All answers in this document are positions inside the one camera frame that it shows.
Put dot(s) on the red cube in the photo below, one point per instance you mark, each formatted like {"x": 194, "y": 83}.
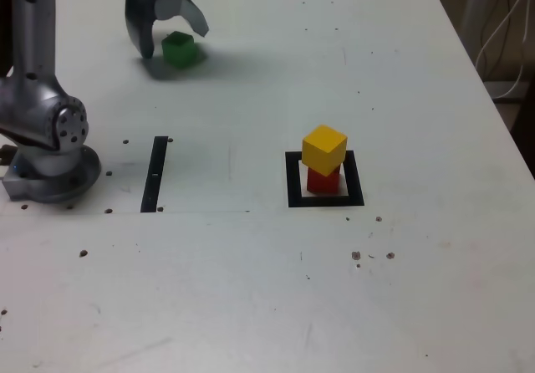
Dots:
{"x": 324, "y": 182}

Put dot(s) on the yellow cube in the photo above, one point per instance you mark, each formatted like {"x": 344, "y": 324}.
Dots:
{"x": 324, "y": 149}

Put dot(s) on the black tape strip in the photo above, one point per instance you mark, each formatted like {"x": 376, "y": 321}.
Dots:
{"x": 154, "y": 172}

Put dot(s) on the green cube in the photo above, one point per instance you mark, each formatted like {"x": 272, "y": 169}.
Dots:
{"x": 179, "y": 53}

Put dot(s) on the black tape square outline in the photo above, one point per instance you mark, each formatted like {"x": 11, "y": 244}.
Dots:
{"x": 292, "y": 180}

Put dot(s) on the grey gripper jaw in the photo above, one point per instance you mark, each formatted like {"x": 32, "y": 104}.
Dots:
{"x": 140, "y": 21}
{"x": 171, "y": 6}

